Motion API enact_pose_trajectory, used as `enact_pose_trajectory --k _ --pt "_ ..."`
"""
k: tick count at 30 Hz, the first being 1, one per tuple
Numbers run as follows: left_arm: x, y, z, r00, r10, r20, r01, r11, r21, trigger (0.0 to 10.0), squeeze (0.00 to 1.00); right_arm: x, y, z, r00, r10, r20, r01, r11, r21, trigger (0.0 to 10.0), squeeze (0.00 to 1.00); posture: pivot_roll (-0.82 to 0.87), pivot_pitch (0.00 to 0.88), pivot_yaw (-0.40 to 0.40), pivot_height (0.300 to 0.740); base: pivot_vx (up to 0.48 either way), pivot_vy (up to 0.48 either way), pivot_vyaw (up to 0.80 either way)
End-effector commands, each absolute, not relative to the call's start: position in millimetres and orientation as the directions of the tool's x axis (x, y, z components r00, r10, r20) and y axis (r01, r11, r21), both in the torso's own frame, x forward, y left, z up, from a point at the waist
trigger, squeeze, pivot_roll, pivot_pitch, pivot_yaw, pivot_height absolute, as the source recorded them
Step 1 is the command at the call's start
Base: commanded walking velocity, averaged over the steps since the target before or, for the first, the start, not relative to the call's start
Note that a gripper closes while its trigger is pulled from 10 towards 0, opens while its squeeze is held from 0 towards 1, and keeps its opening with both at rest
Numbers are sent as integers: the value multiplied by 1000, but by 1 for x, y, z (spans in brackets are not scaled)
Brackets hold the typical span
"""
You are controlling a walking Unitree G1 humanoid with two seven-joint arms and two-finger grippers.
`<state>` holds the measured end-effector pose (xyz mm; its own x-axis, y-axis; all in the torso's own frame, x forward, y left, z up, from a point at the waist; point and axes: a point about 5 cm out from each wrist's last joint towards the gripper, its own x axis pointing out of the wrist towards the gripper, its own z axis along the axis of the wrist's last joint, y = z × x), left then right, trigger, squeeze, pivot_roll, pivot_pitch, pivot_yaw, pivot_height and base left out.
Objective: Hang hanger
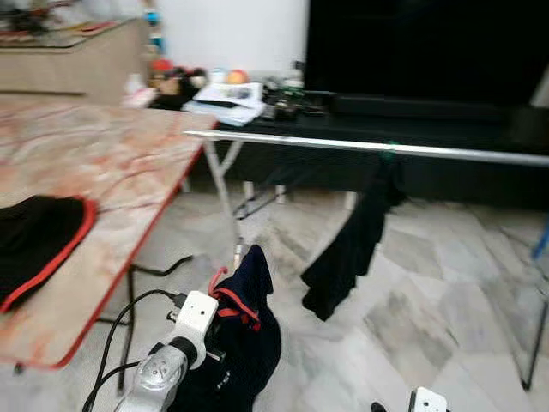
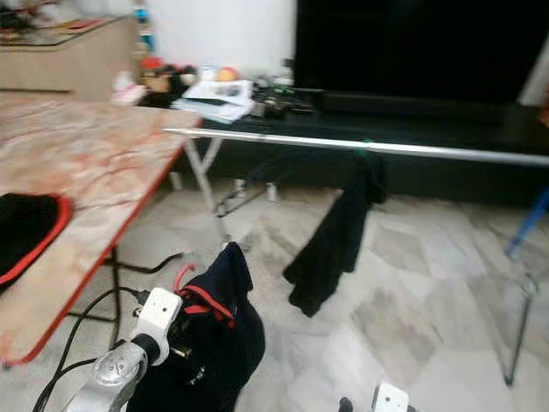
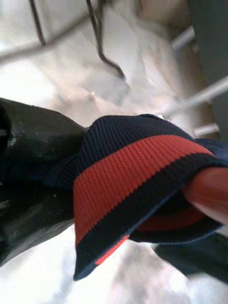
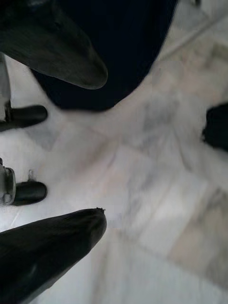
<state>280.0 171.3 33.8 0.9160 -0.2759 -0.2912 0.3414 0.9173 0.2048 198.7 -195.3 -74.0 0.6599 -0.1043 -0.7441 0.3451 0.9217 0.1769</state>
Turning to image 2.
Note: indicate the navy jacket red collar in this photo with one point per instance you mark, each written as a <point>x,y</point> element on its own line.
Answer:
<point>214,343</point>

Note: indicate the black jacket red stripe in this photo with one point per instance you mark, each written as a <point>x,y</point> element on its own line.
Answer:
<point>30,236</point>

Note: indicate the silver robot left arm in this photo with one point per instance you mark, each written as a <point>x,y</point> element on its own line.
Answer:
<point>111,378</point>

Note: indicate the blue plastic clothes hanger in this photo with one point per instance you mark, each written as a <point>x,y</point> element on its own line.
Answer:
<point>530,223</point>

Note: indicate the green clothes hanger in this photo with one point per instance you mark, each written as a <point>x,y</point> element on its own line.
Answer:
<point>367,146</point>

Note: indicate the black printed t-shirt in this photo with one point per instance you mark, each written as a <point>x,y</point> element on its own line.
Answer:
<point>334,245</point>

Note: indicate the marble pattern folding table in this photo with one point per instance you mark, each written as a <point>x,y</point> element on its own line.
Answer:
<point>86,172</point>

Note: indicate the silver metal clothes rack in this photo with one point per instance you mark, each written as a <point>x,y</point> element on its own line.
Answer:
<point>352,146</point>

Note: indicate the white plastic bag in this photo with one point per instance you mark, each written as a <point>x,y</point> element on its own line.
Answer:
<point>127,87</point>

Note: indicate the black plush toy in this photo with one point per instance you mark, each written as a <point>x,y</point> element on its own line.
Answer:
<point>180,81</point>

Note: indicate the red lid snack jar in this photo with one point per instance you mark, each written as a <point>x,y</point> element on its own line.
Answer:
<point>153,75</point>

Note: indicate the white ball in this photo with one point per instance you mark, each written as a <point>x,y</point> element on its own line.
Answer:
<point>208,73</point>

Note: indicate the orange ball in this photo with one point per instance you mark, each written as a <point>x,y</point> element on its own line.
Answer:
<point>227,74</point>

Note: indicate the black television console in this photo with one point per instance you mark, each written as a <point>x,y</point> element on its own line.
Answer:
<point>437,129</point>

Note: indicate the clear plastic bottle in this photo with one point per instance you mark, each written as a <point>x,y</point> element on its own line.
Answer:
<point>286,77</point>

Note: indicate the light wooden cabinet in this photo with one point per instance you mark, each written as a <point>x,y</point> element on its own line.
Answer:
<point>64,62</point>

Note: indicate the blue ball trophy ornament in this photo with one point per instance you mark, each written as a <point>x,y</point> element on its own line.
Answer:
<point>142,19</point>

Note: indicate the red tray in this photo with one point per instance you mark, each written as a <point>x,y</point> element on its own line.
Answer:
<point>81,26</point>

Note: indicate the black flat television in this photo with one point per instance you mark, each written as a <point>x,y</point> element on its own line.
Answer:
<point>420,47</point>

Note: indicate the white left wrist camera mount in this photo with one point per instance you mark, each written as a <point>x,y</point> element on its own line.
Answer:
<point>159,318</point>

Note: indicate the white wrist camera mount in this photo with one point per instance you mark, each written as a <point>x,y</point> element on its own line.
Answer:
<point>159,318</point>
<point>390,397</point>

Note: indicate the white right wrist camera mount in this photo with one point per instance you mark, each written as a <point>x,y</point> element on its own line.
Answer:
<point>390,397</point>

